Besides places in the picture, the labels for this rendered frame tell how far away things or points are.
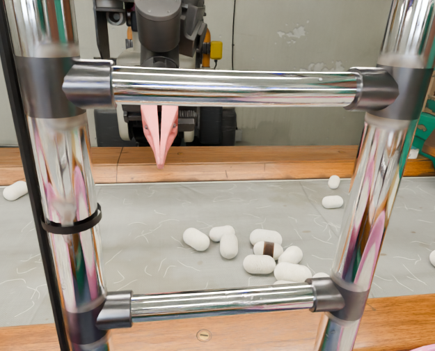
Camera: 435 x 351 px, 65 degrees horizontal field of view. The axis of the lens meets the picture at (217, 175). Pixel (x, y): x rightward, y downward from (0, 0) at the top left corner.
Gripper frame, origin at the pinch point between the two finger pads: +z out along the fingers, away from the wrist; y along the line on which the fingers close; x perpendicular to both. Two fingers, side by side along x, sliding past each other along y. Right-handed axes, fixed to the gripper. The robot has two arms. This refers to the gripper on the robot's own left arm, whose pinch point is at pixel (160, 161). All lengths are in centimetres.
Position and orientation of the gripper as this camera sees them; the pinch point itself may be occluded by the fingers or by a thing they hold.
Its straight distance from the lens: 44.1
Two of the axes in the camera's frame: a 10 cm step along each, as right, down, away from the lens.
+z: 0.7, 9.0, -4.2
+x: -1.3, 4.3, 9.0
